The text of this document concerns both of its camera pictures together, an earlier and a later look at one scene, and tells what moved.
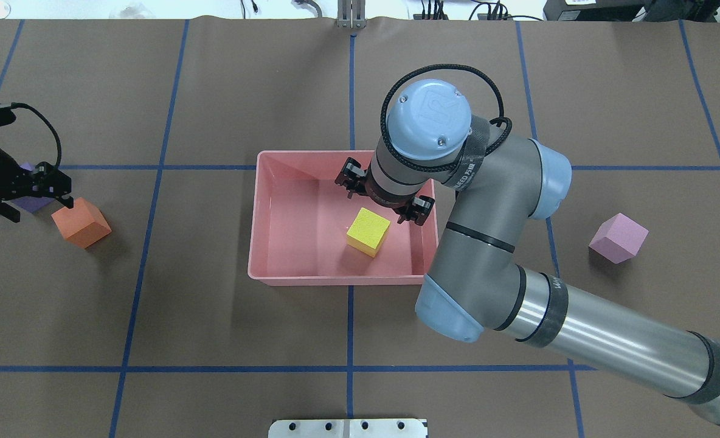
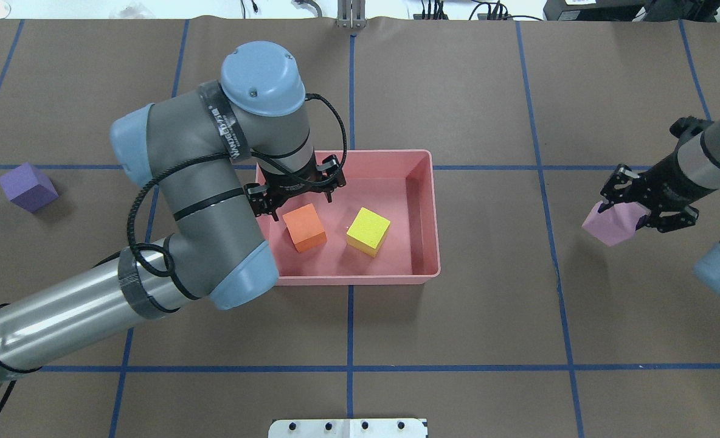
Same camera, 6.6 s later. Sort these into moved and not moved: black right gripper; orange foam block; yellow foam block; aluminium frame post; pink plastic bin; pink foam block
Moved: orange foam block; pink foam block; black right gripper
Not moved: yellow foam block; aluminium frame post; pink plastic bin
